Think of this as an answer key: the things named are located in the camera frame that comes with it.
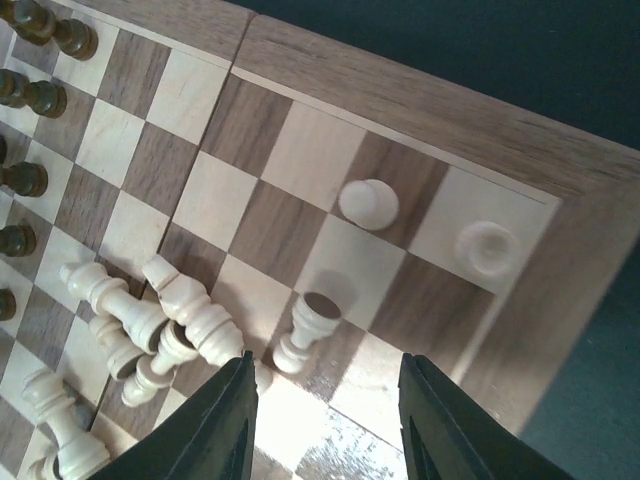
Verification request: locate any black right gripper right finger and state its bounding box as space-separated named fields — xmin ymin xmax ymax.
xmin=398 ymin=353 xmax=545 ymax=479

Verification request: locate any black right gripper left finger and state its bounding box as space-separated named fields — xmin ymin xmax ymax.
xmin=92 ymin=351 xmax=258 ymax=480

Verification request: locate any wooden chess board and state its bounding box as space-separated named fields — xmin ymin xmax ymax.
xmin=1 ymin=1 xmax=639 ymax=479

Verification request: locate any white bishop lying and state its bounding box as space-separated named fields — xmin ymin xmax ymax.
xmin=141 ymin=254 xmax=245 ymax=366

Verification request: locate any white queen lying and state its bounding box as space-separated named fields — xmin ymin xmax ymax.
xmin=59 ymin=262 xmax=169 ymax=355

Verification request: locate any dark pawn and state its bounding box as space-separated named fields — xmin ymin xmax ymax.
xmin=1 ymin=162 xmax=48 ymax=197
xmin=0 ymin=224 xmax=37 ymax=257
xmin=24 ymin=81 xmax=67 ymax=118
xmin=53 ymin=18 xmax=99 ymax=61

